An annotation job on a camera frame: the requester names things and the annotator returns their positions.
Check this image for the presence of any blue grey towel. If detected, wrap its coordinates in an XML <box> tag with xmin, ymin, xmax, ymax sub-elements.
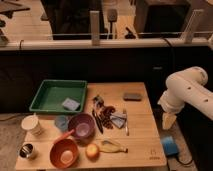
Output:
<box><xmin>110</xmin><ymin>113</ymin><xmax>127</xmax><ymax>128</ymax></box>

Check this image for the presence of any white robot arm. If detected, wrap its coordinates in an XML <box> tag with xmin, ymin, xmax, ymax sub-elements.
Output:
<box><xmin>158</xmin><ymin>66</ymin><xmax>213</xmax><ymax>130</ymax></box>

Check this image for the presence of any purple plastic bowl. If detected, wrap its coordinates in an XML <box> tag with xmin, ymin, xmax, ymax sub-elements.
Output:
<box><xmin>68</xmin><ymin>113</ymin><xmax>95</xmax><ymax>139</ymax></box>

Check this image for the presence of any red orange bowl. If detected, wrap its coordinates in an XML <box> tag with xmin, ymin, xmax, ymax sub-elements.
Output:
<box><xmin>50</xmin><ymin>139</ymin><xmax>79</xmax><ymax>169</ymax></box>

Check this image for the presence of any blue box on floor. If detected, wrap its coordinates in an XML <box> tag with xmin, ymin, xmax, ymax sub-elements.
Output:
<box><xmin>161</xmin><ymin>136</ymin><xmax>179</xmax><ymax>156</ymax></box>

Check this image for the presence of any dark grey sponge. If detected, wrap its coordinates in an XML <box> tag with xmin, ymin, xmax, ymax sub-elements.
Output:
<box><xmin>123</xmin><ymin>93</ymin><xmax>142</xmax><ymax>101</ymax></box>

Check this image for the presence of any brown dried chili cluster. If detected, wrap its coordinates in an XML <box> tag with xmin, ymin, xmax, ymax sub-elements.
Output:
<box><xmin>100</xmin><ymin>106</ymin><xmax>116</xmax><ymax>129</ymax></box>

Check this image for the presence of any banana peel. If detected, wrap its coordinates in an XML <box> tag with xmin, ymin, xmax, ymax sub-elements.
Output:
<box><xmin>99</xmin><ymin>139</ymin><xmax>128</xmax><ymax>153</ymax></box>

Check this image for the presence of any black spoon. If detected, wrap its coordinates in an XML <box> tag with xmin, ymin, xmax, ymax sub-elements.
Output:
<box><xmin>92</xmin><ymin>109</ymin><xmax>103</xmax><ymax>134</ymax></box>

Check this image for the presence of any red yellow apple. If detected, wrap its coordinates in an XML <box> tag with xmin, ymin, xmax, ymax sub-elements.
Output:
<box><xmin>85</xmin><ymin>143</ymin><xmax>100</xmax><ymax>159</ymax></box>

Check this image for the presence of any blue sponge in tray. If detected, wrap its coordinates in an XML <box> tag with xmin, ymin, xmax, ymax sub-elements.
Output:
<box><xmin>62</xmin><ymin>98</ymin><xmax>80</xmax><ymax>111</ymax></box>

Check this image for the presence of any small blue cup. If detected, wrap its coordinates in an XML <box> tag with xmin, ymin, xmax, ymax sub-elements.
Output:
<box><xmin>54</xmin><ymin>115</ymin><xmax>69</xmax><ymax>132</ymax></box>

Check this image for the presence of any green plastic tray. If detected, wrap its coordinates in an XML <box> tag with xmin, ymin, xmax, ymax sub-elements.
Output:
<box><xmin>29</xmin><ymin>79</ymin><xmax>87</xmax><ymax>114</ymax></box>

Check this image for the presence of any white paper cup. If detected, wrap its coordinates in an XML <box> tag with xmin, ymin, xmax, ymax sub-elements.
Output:
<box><xmin>21</xmin><ymin>114</ymin><xmax>42</xmax><ymax>136</ymax></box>

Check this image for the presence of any small metal cup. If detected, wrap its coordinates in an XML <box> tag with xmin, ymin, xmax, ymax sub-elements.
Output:
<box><xmin>19</xmin><ymin>143</ymin><xmax>37</xmax><ymax>160</ymax></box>

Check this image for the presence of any orange spatula handle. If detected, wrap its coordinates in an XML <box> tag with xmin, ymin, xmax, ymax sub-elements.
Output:
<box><xmin>53</xmin><ymin>129</ymin><xmax>75</xmax><ymax>144</ymax></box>

